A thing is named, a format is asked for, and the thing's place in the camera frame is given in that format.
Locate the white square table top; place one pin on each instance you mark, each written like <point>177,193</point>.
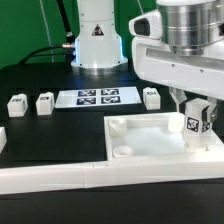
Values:
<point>145,137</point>

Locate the white plate with fiducial tags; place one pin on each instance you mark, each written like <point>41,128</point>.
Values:
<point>97,97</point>

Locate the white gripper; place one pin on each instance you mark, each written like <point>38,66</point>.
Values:
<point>182,49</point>

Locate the white L-shaped obstacle fence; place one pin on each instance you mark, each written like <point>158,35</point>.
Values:
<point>100,174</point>

